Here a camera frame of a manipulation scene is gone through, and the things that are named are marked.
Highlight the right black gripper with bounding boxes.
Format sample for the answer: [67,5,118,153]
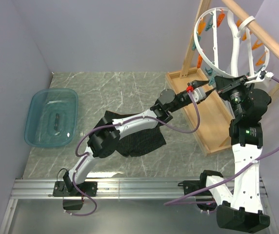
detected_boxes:
[214,75,252,119]

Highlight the white round clip hanger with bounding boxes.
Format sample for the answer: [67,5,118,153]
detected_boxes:
[193,7,270,78]

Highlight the black striped underwear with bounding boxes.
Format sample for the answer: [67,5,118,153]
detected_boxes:
[99,118,166,158]

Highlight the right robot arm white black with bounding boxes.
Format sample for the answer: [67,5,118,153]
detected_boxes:
[190,76,272,234]

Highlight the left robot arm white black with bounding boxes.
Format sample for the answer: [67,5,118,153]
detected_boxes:
[53,80,213,197]

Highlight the teal clothes peg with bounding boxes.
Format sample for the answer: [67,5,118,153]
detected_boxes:
[205,15,213,32]
[204,67,216,86]

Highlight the orange clothes peg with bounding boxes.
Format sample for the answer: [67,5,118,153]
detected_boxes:
[252,40,263,50]
[217,10,225,27]
[255,52,269,66]

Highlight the teal transparent plastic bin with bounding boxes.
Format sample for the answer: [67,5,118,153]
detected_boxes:
[24,88,79,148]

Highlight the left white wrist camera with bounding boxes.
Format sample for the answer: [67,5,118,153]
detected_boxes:
[186,86,207,104]

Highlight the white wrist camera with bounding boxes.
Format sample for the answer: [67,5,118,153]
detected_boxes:
[245,70,274,84]
[186,86,207,104]

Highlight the wooden hanger rack frame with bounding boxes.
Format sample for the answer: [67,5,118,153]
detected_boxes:
[166,0,279,155]

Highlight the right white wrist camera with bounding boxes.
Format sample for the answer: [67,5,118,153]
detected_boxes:
[245,70,274,84]

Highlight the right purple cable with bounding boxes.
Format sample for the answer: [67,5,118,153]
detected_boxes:
[163,75,279,207]

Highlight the purple cable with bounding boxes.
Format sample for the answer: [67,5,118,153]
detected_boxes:
[72,90,200,216]
[163,75,279,207]

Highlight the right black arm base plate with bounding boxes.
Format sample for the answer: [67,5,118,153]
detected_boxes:
[178,180,203,195]

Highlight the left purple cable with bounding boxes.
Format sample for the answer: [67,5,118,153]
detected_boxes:
[72,90,200,216]

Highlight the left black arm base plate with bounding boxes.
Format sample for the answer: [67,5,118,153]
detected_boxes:
[53,181,98,197]

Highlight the aluminium mounting rail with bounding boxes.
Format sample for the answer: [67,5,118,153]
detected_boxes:
[7,177,269,201]

